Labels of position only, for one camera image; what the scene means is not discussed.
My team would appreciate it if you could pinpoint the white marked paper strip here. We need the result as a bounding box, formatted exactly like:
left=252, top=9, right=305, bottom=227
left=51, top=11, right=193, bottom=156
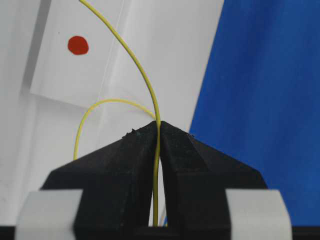
left=30, top=0, right=114, bottom=108

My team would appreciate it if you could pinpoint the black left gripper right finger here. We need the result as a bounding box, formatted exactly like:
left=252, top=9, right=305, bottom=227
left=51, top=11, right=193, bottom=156
left=160, top=121, right=267, bottom=234

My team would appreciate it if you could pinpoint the blue table cloth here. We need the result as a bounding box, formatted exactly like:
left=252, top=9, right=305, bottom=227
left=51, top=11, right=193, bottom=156
left=189, top=0, right=320, bottom=226

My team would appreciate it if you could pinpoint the white foam board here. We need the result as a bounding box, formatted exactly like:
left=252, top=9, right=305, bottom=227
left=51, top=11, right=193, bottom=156
left=0, top=0, right=224, bottom=225

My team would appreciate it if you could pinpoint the yellow solder wire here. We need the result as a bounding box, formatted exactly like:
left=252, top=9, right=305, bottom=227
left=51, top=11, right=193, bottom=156
left=73, top=0, right=162, bottom=228

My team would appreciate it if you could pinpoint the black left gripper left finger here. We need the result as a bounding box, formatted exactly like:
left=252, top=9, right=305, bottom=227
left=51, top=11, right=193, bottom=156
left=41, top=121, right=157, bottom=234

